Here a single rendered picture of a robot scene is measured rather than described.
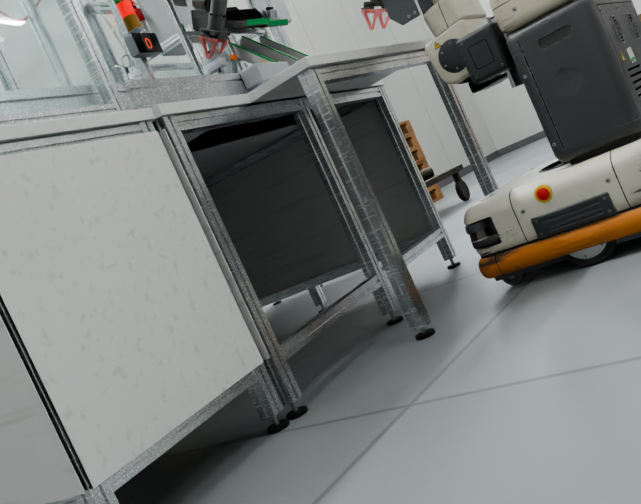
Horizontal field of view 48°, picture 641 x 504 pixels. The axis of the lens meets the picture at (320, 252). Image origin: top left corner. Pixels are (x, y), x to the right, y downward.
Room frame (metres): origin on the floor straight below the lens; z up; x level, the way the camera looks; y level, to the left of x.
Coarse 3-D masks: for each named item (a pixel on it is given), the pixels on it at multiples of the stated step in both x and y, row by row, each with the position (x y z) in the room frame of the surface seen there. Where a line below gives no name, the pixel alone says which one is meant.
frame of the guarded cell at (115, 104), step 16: (64, 0) 1.75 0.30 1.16; (80, 16) 1.77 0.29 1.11; (80, 32) 1.75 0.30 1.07; (96, 48) 1.77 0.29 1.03; (96, 64) 1.75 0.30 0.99; (112, 96) 1.75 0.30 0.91; (32, 112) 1.53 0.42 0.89; (48, 112) 1.57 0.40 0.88; (64, 112) 1.61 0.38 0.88; (80, 112) 1.65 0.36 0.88; (96, 112) 1.69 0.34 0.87
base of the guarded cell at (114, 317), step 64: (0, 128) 1.42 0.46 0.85; (64, 128) 1.55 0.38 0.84; (128, 128) 1.74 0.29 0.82; (0, 192) 1.37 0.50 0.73; (64, 192) 1.49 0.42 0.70; (128, 192) 1.64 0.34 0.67; (0, 256) 1.31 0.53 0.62; (64, 256) 1.43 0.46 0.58; (128, 256) 1.57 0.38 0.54; (192, 256) 1.73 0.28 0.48; (0, 320) 1.28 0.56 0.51; (64, 320) 1.37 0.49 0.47; (128, 320) 1.50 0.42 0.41; (192, 320) 1.65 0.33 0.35; (0, 384) 1.32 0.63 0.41; (64, 384) 1.32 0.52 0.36; (128, 384) 1.44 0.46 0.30; (192, 384) 1.58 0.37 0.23; (256, 384) 1.78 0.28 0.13; (0, 448) 1.36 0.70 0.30; (64, 448) 1.29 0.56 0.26; (128, 448) 1.38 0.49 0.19
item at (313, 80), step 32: (352, 64) 2.23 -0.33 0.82; (384, 64) 2.38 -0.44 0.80; (416, 64) 2.61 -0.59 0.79; (320, 96) 2.04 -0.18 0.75; (448, 96) 2.70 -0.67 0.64; (352, 160) 2.05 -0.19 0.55; (480, 160) 2.69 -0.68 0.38; (352, 192) 2.07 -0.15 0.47; (384, 224) 2.07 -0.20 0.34; (384, 256) 2.06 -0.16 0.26; (416, 288) 2.08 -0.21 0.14; (416, 320) 2.05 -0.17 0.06
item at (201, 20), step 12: (192, 12) 2.87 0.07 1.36; (204, 12) 2.83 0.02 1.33; (228, 12) 2.92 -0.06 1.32; (240, 12) 2.89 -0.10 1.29; (192, 24) 2.88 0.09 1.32; (204, 24) 2.85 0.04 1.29; (228, 24) 2.77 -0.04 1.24; (240, 24) 2.74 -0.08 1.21; (252, 24) 2.74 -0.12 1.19; (264, 24) 2.80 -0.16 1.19
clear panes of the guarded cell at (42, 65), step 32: (0, 0) 1.60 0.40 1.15; (32, 0) 1.67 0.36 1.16; (0, 32) 1.56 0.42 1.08; (32, 32) 1.64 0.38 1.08; (64, 32) 1.72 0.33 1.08; (0, 64) 1.53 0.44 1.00; (32, 64) 1.60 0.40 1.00; (64, 64) 1.68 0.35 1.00; (0, 96) 1.50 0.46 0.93; (32, 96) 1.57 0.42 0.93; (64, 96) 1.64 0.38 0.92; (96, 96) 1.73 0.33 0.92
